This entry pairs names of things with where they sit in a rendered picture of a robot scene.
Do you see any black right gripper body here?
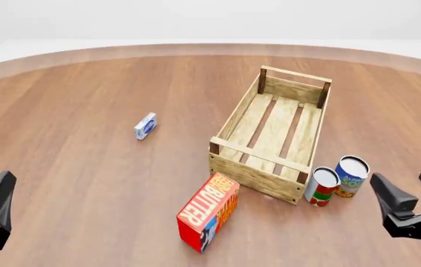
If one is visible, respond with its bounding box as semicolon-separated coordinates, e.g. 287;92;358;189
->
382;205;421;256

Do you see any tomato sauce tin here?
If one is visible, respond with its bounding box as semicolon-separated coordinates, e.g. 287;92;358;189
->
304;166;342;208

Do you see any wooden slat tray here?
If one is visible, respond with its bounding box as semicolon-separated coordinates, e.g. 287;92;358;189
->
208;65;333;206

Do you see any blue alphabet soup tin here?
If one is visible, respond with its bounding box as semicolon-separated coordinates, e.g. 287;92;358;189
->
333;155;371;199

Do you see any small blue white box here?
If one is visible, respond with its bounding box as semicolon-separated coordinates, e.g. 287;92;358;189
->
133;111;158;141

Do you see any red butter box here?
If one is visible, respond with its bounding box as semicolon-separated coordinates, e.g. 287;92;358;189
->
176;171;241;254

